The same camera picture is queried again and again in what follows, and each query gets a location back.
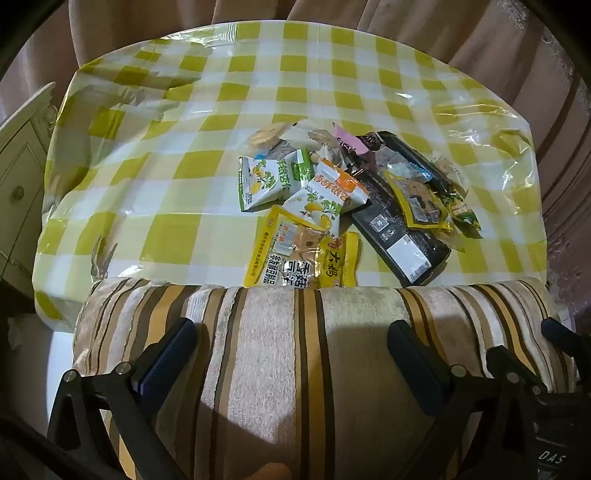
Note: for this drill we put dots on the beige striped curtain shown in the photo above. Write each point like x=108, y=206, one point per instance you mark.
x=415, y=18

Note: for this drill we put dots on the slim black snack packet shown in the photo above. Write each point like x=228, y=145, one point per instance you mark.
x=406, y=150

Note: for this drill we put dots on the yellow cookie snack packet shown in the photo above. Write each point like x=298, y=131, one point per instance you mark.
x=418, y=198

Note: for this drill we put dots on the large black snack packet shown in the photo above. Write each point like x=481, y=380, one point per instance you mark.
x=397, y=249

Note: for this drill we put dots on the large yellow snack packet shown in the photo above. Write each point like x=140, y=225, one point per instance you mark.
x=295, y=258

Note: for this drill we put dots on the clear white snack packet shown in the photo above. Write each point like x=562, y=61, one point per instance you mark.
x=304, y=131

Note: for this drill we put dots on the green yellow snack packet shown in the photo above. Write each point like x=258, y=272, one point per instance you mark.
x=461, y=212

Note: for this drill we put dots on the white carved cabinet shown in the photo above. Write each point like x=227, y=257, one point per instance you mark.
x=23, y=184

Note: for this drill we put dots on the orange white snack packet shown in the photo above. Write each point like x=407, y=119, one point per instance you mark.
x=339, y=184

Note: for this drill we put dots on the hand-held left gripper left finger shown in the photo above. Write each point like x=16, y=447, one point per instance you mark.
x=161, y=364

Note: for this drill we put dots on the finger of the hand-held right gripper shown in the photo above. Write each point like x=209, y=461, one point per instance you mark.
x=561, y=341
x=515, y=362

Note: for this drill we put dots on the clear cookie packet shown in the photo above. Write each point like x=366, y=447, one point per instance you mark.
x=450, y=170

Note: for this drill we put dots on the green white snack packet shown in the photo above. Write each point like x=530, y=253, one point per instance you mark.
x=314, y=207
x=302, y=166
x=263, y=182

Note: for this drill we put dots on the light blue snack packet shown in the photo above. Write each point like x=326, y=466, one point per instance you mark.
x=406, y=173

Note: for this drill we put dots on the clear cracker packet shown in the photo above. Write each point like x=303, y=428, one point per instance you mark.
x=268, y=136

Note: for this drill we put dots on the pink snack packet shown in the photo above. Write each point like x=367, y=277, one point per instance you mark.
x=348, y=138

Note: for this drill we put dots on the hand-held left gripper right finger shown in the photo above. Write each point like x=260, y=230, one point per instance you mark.
x=415, y=364

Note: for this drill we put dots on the yellow white checked tablecloth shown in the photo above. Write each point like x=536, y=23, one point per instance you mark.
x=161, y=184

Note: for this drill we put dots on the striped fringed chair cover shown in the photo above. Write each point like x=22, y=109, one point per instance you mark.
x=277, y=369

